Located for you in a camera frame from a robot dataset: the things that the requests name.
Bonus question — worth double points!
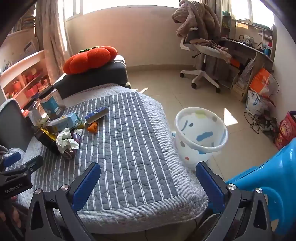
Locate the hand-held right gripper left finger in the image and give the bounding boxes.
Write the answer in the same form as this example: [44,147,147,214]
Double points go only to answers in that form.
[25,162,101,241]

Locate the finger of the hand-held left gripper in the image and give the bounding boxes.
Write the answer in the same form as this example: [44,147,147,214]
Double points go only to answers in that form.
[21,155,44,175]
[2,152,22,168]

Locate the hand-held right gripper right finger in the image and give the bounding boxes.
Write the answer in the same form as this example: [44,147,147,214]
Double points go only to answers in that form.
[195,161,273,241]

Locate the white spotted plastic bucket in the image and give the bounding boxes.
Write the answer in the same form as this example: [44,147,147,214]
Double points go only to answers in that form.
[174,107,228,171]

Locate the person's left hand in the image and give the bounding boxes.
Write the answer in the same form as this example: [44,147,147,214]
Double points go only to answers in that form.
[0,206,22,232]

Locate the grey chair back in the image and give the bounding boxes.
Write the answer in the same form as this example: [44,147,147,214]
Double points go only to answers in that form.
[0,98,35,149]

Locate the crumpled white tissue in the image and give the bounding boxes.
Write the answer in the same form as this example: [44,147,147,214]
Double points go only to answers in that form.
[56,127,80,154]

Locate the purple patterned wrapper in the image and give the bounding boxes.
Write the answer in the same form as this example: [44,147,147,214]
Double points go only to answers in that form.
[69,131,81,145]

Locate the clear plastic jar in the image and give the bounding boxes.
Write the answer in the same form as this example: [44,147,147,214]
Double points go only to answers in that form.
[23,98,50,127]

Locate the white nut snack bag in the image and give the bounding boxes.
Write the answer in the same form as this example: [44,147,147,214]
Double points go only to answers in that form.
[50,113,80,132]

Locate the small orange wrapper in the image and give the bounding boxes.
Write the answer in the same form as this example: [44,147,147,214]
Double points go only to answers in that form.
[87,122,99,134]

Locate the blue label plastic jar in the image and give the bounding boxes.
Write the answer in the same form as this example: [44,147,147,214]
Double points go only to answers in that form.
[38,85,66,120]

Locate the grey striped quilt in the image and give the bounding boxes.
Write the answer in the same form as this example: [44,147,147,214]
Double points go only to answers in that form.
[5,83,208,233]

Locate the blue plastic stool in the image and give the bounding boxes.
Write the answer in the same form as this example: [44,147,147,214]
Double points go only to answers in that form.
[225,138,296,241]

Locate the dark blue snack box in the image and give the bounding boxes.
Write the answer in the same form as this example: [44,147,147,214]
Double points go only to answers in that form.
[85,107,109,124]

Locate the red gift bag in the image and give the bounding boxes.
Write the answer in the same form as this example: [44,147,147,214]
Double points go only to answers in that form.
[275,111,296,150]

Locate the white plastic bag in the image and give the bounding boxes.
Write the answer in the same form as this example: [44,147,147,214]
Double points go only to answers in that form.
[245,90,273,114]

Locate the dark grey seat cushion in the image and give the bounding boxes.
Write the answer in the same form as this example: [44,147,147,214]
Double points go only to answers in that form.
[53,55,132,100]

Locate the white office chair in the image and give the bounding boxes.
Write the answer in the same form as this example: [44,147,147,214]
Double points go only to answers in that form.
[179,27,232,93]

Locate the orange shopping bag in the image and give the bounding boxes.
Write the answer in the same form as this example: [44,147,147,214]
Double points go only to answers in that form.
[249,68,277,96]

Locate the orange pumpkin cushion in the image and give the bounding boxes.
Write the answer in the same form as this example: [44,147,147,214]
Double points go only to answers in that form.
[63,46,117,75]

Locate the clear plastic bag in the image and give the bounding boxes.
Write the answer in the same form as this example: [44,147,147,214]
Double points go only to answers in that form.
[238,58,255,86]

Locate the patterned curtain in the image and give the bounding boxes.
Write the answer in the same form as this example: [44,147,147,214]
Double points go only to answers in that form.
[35,0,70,79]

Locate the beige garment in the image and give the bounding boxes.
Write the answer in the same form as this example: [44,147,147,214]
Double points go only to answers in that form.
[191,38,232,64]

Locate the wooden desk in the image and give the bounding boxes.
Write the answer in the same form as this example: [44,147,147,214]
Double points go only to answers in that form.
[220,19,278,102]

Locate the brown fleece blanket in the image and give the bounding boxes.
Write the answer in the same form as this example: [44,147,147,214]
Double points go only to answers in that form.
[171,0,222,44]

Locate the black cables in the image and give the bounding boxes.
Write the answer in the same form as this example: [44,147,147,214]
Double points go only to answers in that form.
[244,110,280,139]

